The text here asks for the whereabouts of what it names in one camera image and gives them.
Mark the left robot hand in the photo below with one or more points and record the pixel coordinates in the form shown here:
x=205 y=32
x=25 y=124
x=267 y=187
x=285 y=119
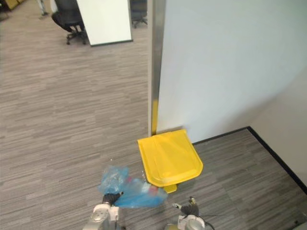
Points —
x=110 y=198

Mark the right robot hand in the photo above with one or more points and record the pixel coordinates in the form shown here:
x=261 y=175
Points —
x=189 y=209

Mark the blue plastic rubbish bag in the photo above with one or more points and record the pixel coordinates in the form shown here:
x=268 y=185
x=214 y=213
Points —
x=130 y=189

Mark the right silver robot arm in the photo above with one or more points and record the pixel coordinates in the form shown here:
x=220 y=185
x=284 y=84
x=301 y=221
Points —
x=189 y=222

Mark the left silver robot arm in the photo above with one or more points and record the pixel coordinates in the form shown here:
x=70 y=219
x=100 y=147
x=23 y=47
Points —
x=102 y=216

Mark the white board panel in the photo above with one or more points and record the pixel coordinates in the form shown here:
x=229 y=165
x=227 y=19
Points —
x=105 y=21

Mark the black mesh office chair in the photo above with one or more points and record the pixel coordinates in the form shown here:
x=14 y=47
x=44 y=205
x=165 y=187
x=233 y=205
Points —
x=138 y=12

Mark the yellow storage box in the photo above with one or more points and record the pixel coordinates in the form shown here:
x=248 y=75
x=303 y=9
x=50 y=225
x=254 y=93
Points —
x=14 y=3

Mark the silver metal wall post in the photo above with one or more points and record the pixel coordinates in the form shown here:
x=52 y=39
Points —
x=156 y=64

